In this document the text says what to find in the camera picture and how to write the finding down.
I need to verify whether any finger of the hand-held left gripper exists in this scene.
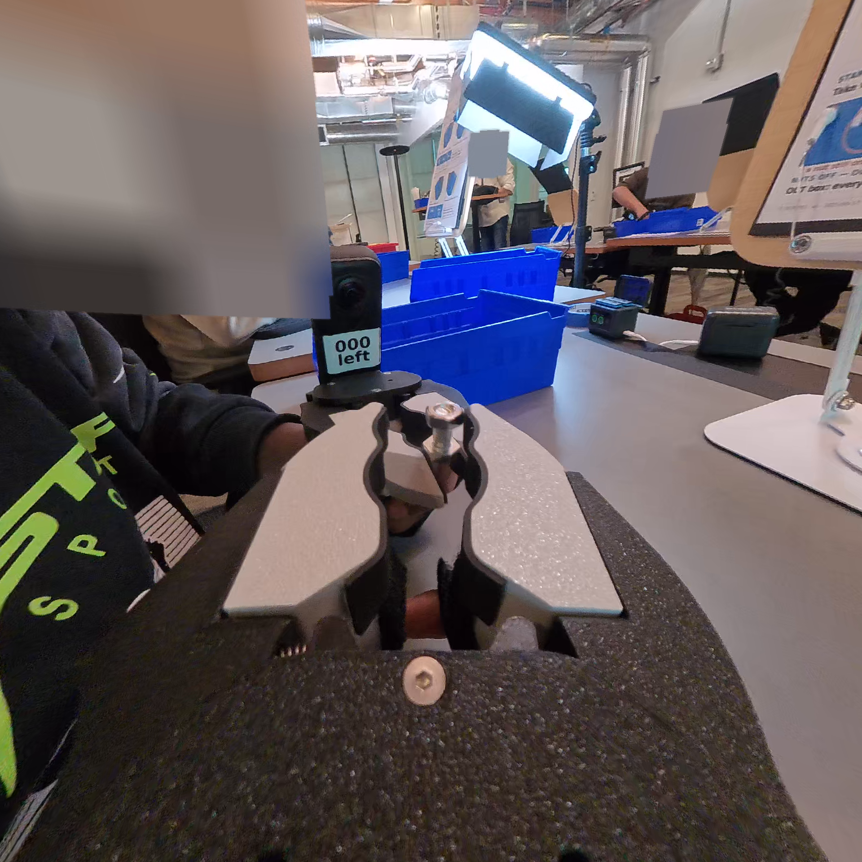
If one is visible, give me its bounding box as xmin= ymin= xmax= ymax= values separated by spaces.
xmin=379 ymin=431 xmax=450 ymax=509
xmin=399 ymin=392 xmax=483 ymax=501

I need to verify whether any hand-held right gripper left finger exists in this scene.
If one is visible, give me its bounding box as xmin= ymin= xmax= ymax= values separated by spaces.
xmin=221 ymin=403 xmax=393 ymax=647

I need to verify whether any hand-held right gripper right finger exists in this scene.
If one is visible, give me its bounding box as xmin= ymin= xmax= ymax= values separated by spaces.
xmin=461 ymin=403 xmax=626 ymax=651

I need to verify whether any short steel hex bolt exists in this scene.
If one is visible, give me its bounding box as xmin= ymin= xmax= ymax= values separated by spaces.
xmin=423 ymin=421 xmax=467 ymax=467

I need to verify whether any person's left forearm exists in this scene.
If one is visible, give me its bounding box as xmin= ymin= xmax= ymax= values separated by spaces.
xmin=70 ymin=312 xmax=305 ymax=502

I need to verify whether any person's left hand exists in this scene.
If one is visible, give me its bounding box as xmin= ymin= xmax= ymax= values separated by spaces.
xmin=258 ymin=421 xmax=312 ymax=477

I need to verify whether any person's right hand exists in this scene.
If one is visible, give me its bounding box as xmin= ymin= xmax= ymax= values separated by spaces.
xmin=405 ymin=590 xmax=448 ymax=638

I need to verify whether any instruction sheet on stand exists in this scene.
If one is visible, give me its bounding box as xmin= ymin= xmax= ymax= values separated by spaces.
xmin=423 ymin=101 xmax=474 ymax=241

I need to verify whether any black floor lamp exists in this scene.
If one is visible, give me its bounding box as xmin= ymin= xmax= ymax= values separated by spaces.
xmin=378 ymin=143 xmax=414 ymax=255

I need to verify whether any black battery charger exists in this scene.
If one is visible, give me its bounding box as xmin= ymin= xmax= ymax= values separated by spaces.
xmin=586 ymin=298 xmax=645 ymax=339

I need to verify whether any person's printed black shirt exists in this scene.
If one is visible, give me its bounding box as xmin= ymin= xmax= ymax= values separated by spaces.
xmin=0 ymin=308 xmax=204 ymax=856

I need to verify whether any white display stand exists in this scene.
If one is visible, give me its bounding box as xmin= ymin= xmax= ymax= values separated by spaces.
xmin=702 ymin=269 xmax=862 ymax=517

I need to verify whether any studio light panel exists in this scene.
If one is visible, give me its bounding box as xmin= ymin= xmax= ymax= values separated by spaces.
xmin=455 ymin=22 xmax=600 ymax=171

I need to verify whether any dark grey case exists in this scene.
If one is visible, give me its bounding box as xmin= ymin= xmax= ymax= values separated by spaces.
xmin=695 ymin=305 xmax=782 ymax=359

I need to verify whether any wood-top desk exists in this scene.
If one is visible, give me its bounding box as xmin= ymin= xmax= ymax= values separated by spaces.
xmin=585 ymin=231 xmax=736 ymax=319

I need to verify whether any row of small blue bins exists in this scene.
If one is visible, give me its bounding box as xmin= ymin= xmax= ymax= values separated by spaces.
xmin=531 ymin=204 xmax=723 ymax=245

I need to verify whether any white cable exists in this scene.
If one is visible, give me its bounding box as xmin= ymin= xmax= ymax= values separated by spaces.
xmin=621 ymin=329 xmax=703 ymax=352

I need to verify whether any black wall panel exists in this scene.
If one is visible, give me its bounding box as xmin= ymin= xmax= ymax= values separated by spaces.
xmin=702 ymin=71 xmax=782 ymax=160

